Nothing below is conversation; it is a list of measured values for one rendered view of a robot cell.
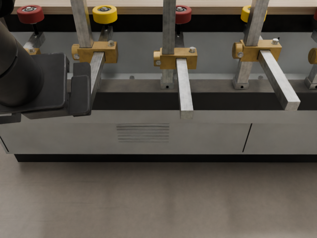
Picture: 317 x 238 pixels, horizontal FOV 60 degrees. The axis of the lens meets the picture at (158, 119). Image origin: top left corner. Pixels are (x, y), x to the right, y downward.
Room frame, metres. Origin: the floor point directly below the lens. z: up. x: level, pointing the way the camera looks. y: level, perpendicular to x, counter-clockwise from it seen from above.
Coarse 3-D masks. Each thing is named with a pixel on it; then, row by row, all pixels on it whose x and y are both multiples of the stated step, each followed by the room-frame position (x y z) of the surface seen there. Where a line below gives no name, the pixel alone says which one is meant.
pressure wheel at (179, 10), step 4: (176, 8) 0.93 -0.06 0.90; (180, 8) 0.91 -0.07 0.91; (184, 8) 0.93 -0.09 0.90; (188, 8) 0.92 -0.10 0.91; (176, 12) 0.89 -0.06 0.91; (180, 12) 0.89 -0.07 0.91; (184, 12) 0.89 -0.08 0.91; (188, 12) 0.89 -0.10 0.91; (176, 16) 0.88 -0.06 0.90; (180, 16) 0.88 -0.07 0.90; (184, 16) 0.88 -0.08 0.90; (188, 16) 0.89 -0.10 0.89; (176, 20) 0.88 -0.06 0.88; (180, 20) 0.88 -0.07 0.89; (184, 20) 0.88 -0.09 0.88; (188, 20) 0.89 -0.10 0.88; (180, 24) 0.92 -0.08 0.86
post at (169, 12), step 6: (168, 0) 0.76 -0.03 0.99; (174, 0) 0.76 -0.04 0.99; (168, 6) 0.76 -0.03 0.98; (174, 6) 0.76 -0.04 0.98; (168, 12) 0.76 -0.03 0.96; (174, 12) 0.76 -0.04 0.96; (168, 18) 0.76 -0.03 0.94; (174, 18) 0.76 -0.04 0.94; (168, 24) 0.76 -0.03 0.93; (174, 24) 0.76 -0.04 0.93; (168, 30) 0.76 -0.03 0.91; (174, 30) 0.76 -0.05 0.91; (168, 36) 0.76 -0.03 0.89; (174, 36) 0.76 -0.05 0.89; (162, 42) 0.79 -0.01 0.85; (168, 42) 0.76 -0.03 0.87; (174, 42) 0.76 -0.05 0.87; (162, 48) 0.77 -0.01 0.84; (168, 48) 0.76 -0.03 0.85; (162, 72) 0.76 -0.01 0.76; (168, 72) 0.76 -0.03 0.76; (162, 78) 0.76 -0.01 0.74; (168, 78) 0.76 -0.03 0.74
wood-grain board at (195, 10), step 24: (24, 0) 1.01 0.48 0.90; (48, 0) 1.01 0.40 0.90; (96, 0) 1.01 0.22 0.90; (120, 0) 1.01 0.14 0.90; (144, 0) 1.02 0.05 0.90; (192, 0) 1.02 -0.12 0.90; (216, 0) 1.02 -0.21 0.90; (240, 0) 1.02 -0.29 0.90; (288, 0) 1.02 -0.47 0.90; (312, 0) 1.02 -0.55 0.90
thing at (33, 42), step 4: (40, 32) 0.93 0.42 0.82; (32, 36) 0.90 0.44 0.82; (36, 36) 0.90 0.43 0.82; (40, 36) 0.90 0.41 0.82; (44, 36) 0.94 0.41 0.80; (28, 40) 0.87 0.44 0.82; (32, 40) 0.87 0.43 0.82; (36, 40) 0.87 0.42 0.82; (40, 40) 0.89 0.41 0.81; (44, 40) 0.93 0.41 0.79; (28, 44) 0.84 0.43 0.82; (32, 44) 0.84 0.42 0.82; (36, 44) 0.86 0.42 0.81; (40, 44) 0.89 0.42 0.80
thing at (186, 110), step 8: (176, 32) 0.93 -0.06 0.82; (176, 40) 0.87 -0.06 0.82; (176, 64) 0.72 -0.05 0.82; (184, 64) 0.71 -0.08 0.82; (176, 72) 0.71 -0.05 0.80; (184, 72) 0.67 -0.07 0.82; (184, 80) 0.63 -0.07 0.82; (184, 88) 0.59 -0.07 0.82; (184, 96) 0.56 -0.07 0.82; (184, 104) 0.53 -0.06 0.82; (184, 112) 0.50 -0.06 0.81; (192, 112) 0.50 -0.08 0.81
